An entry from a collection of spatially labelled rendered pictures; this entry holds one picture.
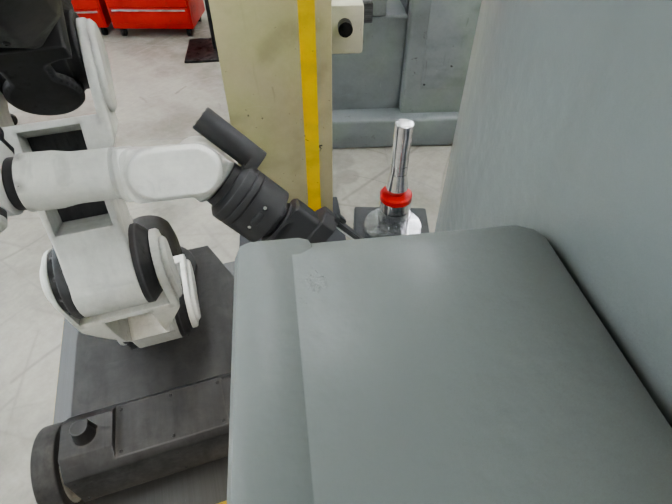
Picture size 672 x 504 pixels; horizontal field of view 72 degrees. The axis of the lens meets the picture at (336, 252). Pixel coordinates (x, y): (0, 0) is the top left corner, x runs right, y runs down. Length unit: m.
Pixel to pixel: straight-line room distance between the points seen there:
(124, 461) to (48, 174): 0.70
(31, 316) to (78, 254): 1.56
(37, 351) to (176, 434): 1.19
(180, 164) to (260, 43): 1.30
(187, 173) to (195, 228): 1.89
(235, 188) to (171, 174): 0.08
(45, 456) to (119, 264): 0.54
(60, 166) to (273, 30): 1.31
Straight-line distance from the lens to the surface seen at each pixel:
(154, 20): 4.84
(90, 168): 0.64
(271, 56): 1.88
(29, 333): 2.32
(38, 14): 0.65
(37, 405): 2.09
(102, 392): 1.29
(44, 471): 1.22
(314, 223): 0.65
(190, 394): 1.18
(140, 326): 1.13
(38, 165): 0.65
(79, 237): 0.82
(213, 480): 1.29
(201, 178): 0.59
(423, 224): 0.75
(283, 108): 1.96
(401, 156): 0.64
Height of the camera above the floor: 1.59
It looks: 45 degrees down
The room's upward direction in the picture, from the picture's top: straight up
